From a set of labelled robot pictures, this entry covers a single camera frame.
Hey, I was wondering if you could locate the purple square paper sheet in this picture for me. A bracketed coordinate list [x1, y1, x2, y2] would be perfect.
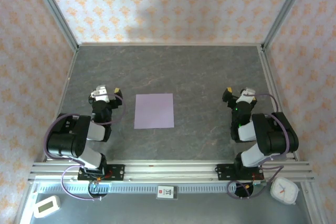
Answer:
[134, 93, 175, 130]

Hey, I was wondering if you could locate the grey metal sheet panel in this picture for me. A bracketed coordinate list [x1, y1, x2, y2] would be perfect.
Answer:
[15, 182, 323, 224]

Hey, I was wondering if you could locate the aluminium back bar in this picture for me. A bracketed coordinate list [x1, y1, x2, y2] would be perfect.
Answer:
[77, 41, 263, 47]

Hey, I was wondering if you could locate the white analog clock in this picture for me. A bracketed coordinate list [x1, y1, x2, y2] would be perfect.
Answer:
[270, 177, 300, 206]

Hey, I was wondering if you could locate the white card with red logo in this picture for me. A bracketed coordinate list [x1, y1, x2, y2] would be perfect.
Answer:
[156, 186, 179, 200]

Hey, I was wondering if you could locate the white digital timer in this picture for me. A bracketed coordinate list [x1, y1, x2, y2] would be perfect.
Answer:
[33, 195, 61, 219]

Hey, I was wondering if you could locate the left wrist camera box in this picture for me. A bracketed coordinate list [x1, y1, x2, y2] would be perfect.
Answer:
[90, 84, 110, 103]

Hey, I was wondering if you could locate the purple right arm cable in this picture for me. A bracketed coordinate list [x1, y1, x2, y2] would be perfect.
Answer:
[227, 92, 293, 200]

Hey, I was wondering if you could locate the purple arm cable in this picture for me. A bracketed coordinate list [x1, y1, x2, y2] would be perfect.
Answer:
[43, 92, 127, 201]
[227, 92, 293, 200]

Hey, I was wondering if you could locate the aluminium side rail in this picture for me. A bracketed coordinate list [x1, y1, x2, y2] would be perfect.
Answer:
[43, 47, 79, 162]
[258, 45, 299, 162]

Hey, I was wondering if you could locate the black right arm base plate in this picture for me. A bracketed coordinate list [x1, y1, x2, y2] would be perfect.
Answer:
[216, 163, 264, 182]

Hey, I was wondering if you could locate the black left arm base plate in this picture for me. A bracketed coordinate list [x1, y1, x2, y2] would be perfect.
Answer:
[78, 164, 125, 182]

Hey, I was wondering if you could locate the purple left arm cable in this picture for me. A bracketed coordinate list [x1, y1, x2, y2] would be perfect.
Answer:
[43, 92, 127, 201]

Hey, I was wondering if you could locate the grey slotted cable duct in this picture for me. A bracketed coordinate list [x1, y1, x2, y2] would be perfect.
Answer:
[38, 183, 237, 195]

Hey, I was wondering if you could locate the aluminium mounting rail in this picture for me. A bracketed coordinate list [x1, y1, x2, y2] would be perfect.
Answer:
[28, 159, 314, 183]

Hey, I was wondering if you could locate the aluminium frame post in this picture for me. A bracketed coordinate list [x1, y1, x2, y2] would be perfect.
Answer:
[262, 0, 312, 49]
[28, 0, 79, 51]

